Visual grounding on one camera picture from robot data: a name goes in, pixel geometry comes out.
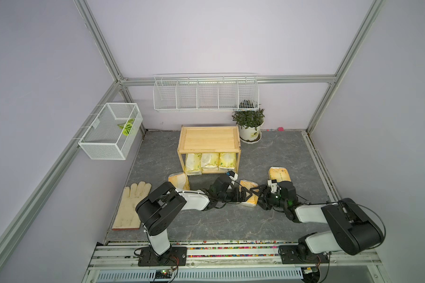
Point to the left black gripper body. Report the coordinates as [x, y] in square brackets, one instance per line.
[229, 196]

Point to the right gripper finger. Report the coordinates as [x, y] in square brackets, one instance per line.
[264, 204]
[260, 191]

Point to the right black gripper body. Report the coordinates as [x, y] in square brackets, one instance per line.
[275, 201]

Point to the orange tissue pack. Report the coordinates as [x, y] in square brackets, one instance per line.
[179, 181]
[279, 174]
[249, 184]

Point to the green tissue pack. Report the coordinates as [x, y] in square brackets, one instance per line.
[209, 162]
[193, 164]
[227, 162]

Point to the wooden two-tier shelf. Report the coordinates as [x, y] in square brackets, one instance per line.
[211, 139]

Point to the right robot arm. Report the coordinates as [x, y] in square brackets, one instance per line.
[351, 229]

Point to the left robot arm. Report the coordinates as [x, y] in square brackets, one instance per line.
[161, 207]

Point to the potted green plant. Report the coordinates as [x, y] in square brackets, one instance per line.
[249, 120]

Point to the beige work glove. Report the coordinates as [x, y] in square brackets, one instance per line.
[127, 218]

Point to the green circuit board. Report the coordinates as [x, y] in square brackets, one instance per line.
[163, 274]

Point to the green leaf toy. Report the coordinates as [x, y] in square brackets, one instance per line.
[127, 127]

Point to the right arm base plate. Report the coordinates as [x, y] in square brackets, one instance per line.
[300, 254]

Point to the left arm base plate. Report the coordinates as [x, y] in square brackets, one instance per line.
[175, 256]

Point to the long white wire basket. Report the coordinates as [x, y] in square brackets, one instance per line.
[206, 92]

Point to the white wire cube basket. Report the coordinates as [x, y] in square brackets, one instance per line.
[103, 139]

